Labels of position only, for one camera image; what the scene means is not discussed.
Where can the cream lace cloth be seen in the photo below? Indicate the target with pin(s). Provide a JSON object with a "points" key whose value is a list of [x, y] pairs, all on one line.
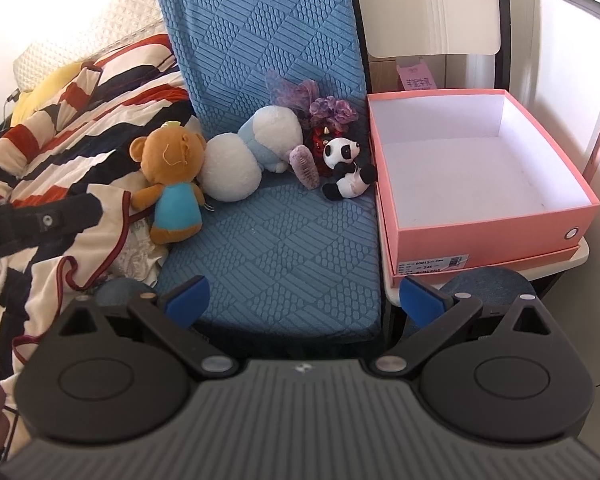
{"points": [[140, 255]]}

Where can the blue quilted chair cover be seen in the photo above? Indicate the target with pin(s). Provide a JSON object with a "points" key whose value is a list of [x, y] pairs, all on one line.
{"points": [[280, 240]]}

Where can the panda plush toy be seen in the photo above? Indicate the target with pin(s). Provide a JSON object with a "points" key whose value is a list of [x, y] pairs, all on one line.
{"points": [[342, 152]]}

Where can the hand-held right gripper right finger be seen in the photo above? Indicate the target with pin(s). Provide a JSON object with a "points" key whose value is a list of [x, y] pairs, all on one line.
{"points": [[420, 300]]}

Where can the pink paper bag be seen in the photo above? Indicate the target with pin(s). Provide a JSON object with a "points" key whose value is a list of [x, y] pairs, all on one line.
{"points": [[417, 77]]}

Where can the small red toy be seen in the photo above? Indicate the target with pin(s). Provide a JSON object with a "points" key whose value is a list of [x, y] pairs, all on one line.
{"points": [[322, 149]]}

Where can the pink cardboard box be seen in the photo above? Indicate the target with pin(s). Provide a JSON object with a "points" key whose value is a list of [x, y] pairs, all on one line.
{"points": [[480, 245]]}

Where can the striped blanket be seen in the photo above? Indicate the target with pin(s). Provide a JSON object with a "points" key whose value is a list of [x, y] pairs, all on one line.
{"points": [[80, 120]]}

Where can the white quilted pillow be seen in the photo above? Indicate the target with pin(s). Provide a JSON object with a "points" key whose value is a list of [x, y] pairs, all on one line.
{"points": [[120, 15]]}

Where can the yellow pillow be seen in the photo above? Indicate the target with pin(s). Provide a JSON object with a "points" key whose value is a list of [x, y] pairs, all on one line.
{"points": [[45, 92]]}

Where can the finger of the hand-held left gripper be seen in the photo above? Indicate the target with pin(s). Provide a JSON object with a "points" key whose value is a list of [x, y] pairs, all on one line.
{"points": [[30, 222]]}

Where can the white and blue plush toy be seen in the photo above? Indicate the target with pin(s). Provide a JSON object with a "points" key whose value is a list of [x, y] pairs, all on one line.
{"points": [[230, 170]]}

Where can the brown teddy bear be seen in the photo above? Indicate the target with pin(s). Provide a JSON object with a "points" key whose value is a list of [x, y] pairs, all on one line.
{"points": [[175, 210]]}

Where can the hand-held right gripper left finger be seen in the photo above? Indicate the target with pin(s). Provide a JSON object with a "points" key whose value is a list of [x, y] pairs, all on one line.
{"points": [[190, 297]]}

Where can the purple artificial flowers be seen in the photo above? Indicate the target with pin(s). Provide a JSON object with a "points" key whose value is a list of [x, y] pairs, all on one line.
{"points": [[330, 110]]}

